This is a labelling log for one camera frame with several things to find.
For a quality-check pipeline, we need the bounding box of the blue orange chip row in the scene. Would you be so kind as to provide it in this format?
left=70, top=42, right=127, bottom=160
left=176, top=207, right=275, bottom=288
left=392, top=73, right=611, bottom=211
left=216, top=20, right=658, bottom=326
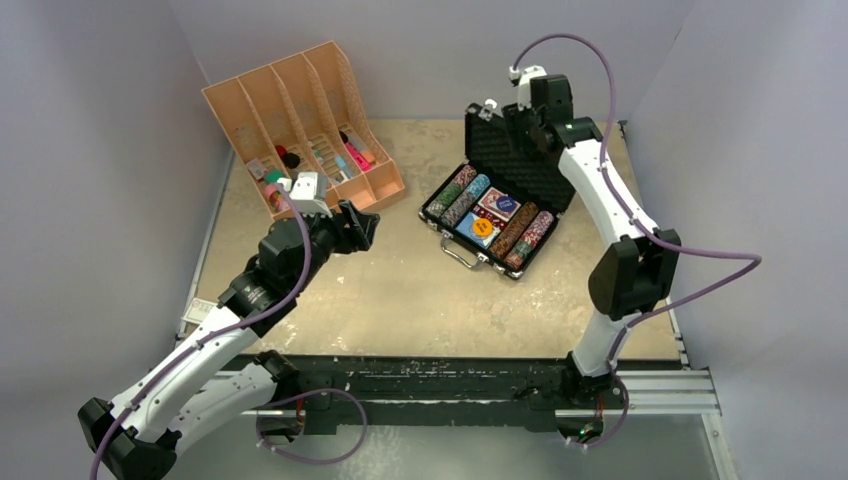
left=440, top=174, right=491, bottom=227

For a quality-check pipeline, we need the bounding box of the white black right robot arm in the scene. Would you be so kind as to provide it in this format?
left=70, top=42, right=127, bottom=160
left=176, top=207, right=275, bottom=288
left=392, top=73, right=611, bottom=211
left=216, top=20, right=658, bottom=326
left=503, top=66, right=680, bottom=407

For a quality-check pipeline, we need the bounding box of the black poker chip case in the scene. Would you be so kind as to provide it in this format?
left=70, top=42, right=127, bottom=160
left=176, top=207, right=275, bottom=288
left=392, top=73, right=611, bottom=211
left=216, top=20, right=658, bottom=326
left=418, top=101, right=576, bottom=280

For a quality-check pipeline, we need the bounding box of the green round tape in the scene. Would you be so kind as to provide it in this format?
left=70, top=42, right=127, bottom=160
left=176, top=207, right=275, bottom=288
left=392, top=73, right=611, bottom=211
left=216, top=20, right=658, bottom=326
left=264, top=169, right=288, bottom=184

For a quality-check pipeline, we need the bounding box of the small white red box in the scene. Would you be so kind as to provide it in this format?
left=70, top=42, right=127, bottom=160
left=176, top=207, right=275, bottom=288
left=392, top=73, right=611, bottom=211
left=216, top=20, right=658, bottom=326
left=181, top=298, right=216, bottom=325

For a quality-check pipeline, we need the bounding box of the peach desk organizer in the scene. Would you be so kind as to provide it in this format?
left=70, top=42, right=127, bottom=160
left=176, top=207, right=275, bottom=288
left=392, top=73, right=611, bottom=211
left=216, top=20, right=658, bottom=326
left=202, top=41, right=406, bottom=219

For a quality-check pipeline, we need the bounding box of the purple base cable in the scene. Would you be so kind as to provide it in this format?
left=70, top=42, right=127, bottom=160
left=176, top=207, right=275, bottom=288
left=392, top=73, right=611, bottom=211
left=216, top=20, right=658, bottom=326
left=255, top=387, right=369, bottom=465
left=563, top=370, right=631, bottom=450

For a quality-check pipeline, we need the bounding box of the black orange chip row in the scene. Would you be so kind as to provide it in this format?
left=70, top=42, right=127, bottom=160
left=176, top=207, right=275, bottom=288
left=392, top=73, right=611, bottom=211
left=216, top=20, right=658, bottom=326
left=489, top=202, right=539, bottom=259

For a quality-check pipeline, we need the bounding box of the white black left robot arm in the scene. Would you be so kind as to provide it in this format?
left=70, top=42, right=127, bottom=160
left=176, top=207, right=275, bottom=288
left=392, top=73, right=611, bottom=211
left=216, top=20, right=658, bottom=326
left=77, top=200, right=380, bottom=479

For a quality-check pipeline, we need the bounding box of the red playing card deck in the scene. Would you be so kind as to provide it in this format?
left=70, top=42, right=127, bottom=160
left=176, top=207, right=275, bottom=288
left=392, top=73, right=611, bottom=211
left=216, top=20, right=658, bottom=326
left=478, top=187, right=521, bottom=221

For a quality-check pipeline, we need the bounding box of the red dice row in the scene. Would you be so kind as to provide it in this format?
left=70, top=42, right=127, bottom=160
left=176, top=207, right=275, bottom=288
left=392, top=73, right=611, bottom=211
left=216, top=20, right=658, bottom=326
left=471, top=205, right=508, bottom=230

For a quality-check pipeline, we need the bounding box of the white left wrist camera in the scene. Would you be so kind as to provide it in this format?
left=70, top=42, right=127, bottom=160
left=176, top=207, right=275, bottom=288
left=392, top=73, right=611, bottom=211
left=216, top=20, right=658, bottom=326
left=273, top=172, right=331, bottom=216

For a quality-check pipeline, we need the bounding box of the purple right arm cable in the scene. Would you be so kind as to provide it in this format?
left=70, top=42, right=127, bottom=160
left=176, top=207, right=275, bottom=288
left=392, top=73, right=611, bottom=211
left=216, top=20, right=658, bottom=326
left=510, top=34, right=763, bottom=372

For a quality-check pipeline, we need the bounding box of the yellow big blind button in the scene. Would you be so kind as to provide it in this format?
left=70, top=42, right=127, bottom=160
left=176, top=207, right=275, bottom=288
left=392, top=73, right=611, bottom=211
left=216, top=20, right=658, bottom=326
left=471, top=218, right=494, bottom=239

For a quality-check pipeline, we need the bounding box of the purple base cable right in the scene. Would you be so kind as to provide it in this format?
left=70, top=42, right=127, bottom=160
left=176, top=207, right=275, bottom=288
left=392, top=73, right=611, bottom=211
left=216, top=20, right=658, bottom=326
left=563, top=370, right=631, bottom=450

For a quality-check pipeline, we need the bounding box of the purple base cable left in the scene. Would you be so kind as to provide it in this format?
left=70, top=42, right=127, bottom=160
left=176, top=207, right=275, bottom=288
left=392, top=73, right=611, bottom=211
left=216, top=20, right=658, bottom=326
left=255, top=387, right=369, bottom=465

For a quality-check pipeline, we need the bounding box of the black red round object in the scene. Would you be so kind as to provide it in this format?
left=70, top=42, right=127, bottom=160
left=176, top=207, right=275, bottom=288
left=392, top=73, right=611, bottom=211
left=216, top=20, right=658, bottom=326
left=274, top=145, right=301, bottom=169

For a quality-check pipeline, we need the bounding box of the pink highlighter marker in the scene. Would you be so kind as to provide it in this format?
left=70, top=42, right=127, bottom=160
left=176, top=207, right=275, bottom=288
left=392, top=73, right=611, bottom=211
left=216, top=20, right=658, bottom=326
left=339, top=131, right=376, bottom=172

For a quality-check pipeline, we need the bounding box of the chrome case handle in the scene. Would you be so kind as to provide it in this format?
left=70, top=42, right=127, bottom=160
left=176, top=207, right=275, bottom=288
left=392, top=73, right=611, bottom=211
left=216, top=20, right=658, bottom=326
left=439, top=237, right=489, bottom=271

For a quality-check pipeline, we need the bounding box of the blue small blind button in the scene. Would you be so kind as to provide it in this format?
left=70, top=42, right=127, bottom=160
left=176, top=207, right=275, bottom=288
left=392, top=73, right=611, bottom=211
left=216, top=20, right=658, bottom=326
left=496, top=195, right=520, bottom=215

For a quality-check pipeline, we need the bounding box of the blue playing card deck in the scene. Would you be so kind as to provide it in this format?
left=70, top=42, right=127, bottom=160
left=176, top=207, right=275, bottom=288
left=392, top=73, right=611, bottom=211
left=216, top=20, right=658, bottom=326
left=456, top=212, right=502, bottom=249

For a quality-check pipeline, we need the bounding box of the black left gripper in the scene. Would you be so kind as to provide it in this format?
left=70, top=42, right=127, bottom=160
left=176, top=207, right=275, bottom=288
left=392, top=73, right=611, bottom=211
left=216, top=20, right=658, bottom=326
left=290, top=199, right=377, bottom=294

